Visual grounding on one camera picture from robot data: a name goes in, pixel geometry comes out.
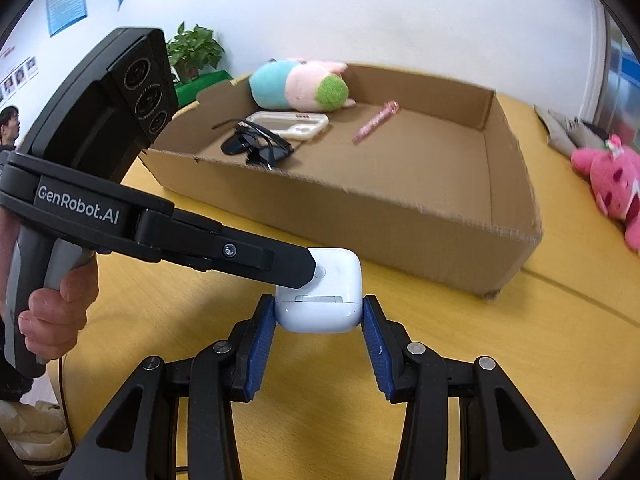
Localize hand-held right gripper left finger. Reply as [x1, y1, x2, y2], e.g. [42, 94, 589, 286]
[60, 292, 277, 480]

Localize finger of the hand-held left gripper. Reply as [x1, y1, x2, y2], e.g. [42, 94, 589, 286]
[136, 207, 319, 289]

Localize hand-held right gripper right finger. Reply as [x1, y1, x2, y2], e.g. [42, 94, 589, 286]
[361, 294, 576, 480]

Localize white earbuds case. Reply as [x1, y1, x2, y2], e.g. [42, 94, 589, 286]
[274, 247, 364, 335]

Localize brown cardboard box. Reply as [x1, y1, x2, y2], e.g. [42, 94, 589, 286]
[139, 62, 545, 302]

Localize pink pig plush toy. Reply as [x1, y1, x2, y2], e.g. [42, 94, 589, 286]
[248, 57, 357, 113]

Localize person's left hand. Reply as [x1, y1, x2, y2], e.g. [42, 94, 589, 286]
[17, 256, 102, 366]

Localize green tablecloth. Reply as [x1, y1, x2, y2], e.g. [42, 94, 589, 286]
[173, 71, 235, 107]

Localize black sunglasses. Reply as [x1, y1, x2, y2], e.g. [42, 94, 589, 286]
[211, 119, 295, 169]

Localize green potted plant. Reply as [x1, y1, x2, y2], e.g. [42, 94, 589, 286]
[166, 21, 226, 84]

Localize pink patterned pen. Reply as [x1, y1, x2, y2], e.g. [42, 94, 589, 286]
[351, 101, 400, 145]

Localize white plastic bag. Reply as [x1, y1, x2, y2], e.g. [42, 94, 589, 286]
[0, 399, 72, 467]

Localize grey cloth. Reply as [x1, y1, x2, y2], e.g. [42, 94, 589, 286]
[534, 105, 609, 157]

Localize pink strawberry plush toy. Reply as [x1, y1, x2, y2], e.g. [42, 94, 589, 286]
[571, 135, 640, 252]

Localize glass window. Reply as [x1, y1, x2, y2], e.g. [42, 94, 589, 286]
[602, 9, 640, 150]

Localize row of wall photos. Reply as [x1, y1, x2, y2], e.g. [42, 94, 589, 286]
[0, 42, 40, 102]

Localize blue wall poster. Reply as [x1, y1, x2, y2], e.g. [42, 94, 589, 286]
[45, 0, 91, 39]

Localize black cable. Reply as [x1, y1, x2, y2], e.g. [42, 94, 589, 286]
[58, 354, 82, 457]

